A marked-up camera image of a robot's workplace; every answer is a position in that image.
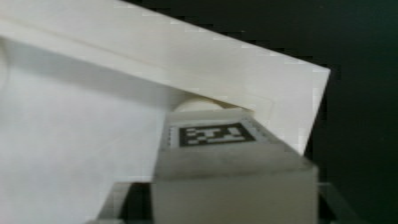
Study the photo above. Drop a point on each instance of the white table leg with tag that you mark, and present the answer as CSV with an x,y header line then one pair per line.
x,y
234,179

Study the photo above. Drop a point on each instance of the white square tabletop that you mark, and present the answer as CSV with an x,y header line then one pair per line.
x,y
104,65

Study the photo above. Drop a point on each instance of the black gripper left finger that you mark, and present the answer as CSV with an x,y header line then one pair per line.
x,y
127,207

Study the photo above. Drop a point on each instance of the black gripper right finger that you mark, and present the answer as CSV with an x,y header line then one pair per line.
x,y
335,209

